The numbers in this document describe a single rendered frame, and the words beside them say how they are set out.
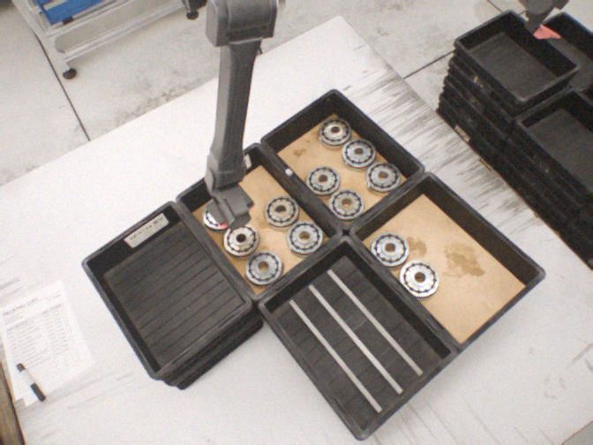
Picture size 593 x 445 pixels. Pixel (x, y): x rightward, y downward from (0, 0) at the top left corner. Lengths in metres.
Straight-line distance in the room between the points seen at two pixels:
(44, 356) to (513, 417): 1.31
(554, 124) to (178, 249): 1.61
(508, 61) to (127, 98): 2.00
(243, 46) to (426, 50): 2.23
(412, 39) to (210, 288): 2.12
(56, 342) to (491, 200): 1.40
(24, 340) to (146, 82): 1.80
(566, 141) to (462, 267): 1.03
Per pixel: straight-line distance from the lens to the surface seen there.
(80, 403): 1.57
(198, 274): 1.39
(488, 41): 2.38
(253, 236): 1.37
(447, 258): 1.38
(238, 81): 0.89
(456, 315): 1.33
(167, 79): 3.03
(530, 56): 2.36
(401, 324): 1.30
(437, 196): 1.41
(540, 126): 2.28
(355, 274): 1.34
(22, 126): 3.20
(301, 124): 1.52
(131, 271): 1.47
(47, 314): 1.69
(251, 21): 0.83
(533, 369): 1.49
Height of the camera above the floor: 2.08
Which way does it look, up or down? 63 degrees down
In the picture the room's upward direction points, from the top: 11 degrees counter-clockwise
